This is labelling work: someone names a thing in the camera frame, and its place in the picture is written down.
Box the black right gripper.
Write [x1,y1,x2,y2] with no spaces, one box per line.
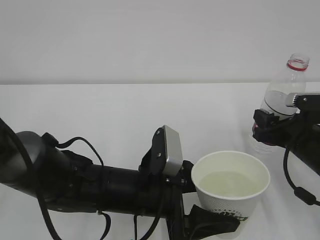
[252,109,308,148]

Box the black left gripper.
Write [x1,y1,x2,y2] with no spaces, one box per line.
[142,160,240,240]

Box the white paper coffee cup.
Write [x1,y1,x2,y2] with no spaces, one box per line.
[190,150,271,237]

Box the clear red-label water bottle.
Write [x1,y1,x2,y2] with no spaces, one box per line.
[247,53,310,156]

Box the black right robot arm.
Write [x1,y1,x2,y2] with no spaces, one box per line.
[252,109,320,175]

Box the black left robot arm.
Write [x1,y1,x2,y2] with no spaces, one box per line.
[0,121,240,240]

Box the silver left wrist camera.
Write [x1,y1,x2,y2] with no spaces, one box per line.
[138,124,184,186]

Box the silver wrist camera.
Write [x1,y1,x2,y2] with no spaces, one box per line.
[138,124,184,186]
[285,92,320,112]

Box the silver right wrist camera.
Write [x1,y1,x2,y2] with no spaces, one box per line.
[285,92,320,112]

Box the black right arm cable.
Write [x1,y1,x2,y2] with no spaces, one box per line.
[283,139,320,207]

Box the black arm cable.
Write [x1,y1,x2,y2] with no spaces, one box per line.
[283,139,320,207]
[0,117,163,240]

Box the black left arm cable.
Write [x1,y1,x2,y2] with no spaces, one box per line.
[0,117,163,240]

